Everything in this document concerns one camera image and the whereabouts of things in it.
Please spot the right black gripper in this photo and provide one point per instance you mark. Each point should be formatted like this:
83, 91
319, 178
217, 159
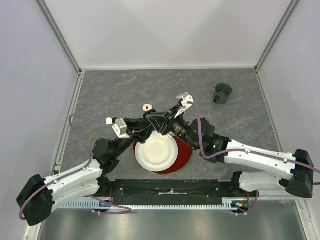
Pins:
164, 121

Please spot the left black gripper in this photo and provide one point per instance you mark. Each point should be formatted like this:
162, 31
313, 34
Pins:
138, 129

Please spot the black earbud charging case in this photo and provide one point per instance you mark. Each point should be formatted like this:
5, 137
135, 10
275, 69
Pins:
148, 115

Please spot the pink earbud charging case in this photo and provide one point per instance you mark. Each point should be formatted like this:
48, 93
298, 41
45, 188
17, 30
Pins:
147, 107

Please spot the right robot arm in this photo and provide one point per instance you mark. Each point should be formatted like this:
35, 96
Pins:
292, 172

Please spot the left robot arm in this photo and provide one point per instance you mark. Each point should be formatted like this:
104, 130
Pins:
43, 195

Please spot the white paper plate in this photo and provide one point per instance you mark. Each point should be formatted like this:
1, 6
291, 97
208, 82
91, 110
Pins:
158, 153

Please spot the red round tray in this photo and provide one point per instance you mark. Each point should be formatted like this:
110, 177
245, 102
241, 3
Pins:
184, 155

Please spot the dark green cup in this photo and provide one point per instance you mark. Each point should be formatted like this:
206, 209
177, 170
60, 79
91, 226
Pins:
222, 93

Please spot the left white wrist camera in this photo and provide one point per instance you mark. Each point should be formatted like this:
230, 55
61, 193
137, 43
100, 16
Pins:
120, 128

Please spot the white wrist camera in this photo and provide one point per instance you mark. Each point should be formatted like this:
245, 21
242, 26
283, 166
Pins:
120, 128
183, 101

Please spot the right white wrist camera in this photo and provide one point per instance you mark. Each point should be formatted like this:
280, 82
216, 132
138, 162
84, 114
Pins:
183, 101

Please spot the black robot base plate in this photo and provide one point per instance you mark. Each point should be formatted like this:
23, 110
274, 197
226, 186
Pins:
143, 188

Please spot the grey cable duct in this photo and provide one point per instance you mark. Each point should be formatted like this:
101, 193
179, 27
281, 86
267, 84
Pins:
97, 205

